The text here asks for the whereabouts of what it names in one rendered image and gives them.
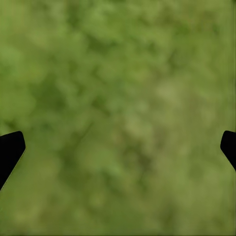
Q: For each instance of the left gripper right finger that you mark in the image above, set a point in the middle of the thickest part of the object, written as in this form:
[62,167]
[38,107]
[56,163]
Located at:
[228,146]

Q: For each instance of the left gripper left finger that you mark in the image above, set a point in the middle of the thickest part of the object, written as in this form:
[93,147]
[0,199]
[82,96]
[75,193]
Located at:
[12,146]

